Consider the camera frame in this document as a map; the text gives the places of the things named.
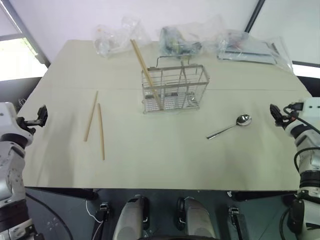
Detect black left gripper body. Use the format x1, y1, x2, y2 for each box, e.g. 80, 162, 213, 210
17, 116, 40, 133

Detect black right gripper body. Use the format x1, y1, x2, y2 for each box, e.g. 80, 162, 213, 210
280, 102, 304, 129

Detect shiny metal spoon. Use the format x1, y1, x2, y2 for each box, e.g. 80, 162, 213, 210
206, 113, 253, 140

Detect wooden chopstick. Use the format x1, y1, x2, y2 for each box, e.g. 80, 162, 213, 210
97, 103, 106, 161
132, 39, 161, 101
83, 90, 99, 143
129, 39, 163, 111

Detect plastic bag with grey sheets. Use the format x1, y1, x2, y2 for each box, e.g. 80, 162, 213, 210
215, 28, 294, 74

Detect dark round floor base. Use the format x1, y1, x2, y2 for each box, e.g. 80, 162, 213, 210
23, 186, 76, 240

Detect clear crumpled plastic bag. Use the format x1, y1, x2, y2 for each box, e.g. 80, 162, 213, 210
93, 15, 151, 60

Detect black table clamp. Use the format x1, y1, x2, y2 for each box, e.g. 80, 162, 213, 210
94, 201, 111, 225
227, 205, 247, 240

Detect plastic bag with dark tool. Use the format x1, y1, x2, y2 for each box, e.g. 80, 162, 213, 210
155, 14, 219, 60

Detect grey rounded robot leg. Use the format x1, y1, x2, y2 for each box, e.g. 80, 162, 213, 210
176, 196, 217, 240
112, 194, 151, 240

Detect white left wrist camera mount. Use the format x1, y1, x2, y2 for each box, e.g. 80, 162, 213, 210
0, 101, 19, 137

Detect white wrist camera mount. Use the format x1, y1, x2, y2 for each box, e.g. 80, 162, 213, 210
300, 97, 320, 121
0, 101, 19, 137

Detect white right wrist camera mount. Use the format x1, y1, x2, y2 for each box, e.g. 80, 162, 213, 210
300, 97, 320, 121

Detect dark window frame post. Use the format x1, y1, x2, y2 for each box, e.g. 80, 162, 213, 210
0, 0, 52, 68

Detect metal wire cutlery rack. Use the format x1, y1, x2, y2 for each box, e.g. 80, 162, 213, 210
140, 56, 210, 116

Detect thin white cord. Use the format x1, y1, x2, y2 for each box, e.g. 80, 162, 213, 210
85, 199, 105, 240

